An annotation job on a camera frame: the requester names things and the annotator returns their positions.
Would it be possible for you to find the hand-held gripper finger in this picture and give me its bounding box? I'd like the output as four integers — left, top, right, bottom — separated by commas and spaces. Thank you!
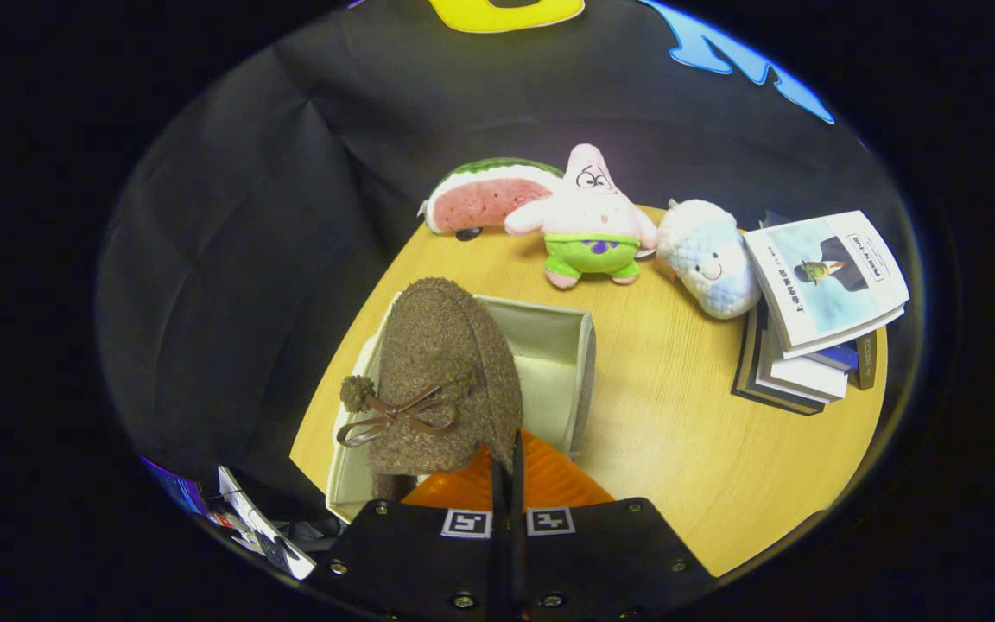
512, 428, 717, 622
302, 443, 513, 622

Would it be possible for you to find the grey fabric storage box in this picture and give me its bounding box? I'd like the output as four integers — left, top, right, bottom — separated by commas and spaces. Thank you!
325, 292, 596, 525

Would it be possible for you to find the brown fuzzy shoe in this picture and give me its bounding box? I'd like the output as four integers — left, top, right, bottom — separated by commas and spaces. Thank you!
336, 276, 524, 502

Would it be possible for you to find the white plastic device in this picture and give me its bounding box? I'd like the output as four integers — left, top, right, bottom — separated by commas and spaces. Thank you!
204, 466, 319, 581

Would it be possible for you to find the dark grey book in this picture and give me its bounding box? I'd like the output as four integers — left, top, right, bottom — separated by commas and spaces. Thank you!
731, 302, 827, 417

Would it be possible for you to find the purple glossy packet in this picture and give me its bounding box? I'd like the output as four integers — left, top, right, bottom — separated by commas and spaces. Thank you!
139, 456, 209, 517

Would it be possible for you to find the thick white book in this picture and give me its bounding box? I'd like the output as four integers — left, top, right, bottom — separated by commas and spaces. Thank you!
761, 320, 850, 403

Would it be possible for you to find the pink starfish plush toy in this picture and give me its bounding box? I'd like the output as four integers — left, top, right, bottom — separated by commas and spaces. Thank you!
504, 143, 658, 289

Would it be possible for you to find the white and blue plush toy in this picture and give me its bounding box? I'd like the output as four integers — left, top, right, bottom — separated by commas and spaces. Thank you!
655, 199, 763, 321

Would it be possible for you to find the watermelon slice plush toy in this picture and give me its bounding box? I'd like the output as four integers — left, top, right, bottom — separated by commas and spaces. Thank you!
418, 157, 565, 241

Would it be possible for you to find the blue book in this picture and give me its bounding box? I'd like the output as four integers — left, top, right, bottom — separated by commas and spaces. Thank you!
808, 341, 861, 374

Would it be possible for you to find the black book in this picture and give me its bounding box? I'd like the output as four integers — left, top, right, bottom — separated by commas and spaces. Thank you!
853, 333, 878, 391

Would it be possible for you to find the black backdrop cloth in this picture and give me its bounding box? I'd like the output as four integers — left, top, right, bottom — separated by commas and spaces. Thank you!
96, 0, 904, 519

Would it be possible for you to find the white book with picture cover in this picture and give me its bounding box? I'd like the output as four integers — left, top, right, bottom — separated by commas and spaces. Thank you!
741, 210, 911, 360

